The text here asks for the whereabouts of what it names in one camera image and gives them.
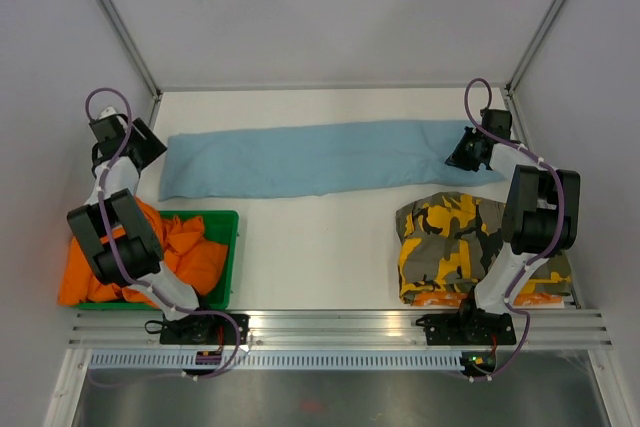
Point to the orange patterned folded trousers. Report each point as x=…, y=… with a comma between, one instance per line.
x=454, y=300

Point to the camouflage folded trousers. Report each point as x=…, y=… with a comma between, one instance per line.
x=448, y=243

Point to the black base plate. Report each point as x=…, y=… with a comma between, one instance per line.
x=479, y=329
x=200, y=330

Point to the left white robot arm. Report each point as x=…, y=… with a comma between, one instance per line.
x=113, y=234

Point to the aluminium mounting rail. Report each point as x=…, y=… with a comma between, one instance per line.
x=339, y=330

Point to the light blue trousers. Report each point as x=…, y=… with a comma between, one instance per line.
x=290, y=162

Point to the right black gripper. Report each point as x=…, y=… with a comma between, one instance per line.
x=458, y=159

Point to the green plastic bin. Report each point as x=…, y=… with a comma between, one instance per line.
x=221, y=227

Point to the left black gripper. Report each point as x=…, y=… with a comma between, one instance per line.
x=153, y=147

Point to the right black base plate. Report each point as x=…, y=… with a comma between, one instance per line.
x=479, y=329

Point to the slotted white cable duct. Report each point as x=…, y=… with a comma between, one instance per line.
x=279, y=360

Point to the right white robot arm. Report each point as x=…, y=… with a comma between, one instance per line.
x=540, y=218

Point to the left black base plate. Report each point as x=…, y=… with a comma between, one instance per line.
x=200, y=330

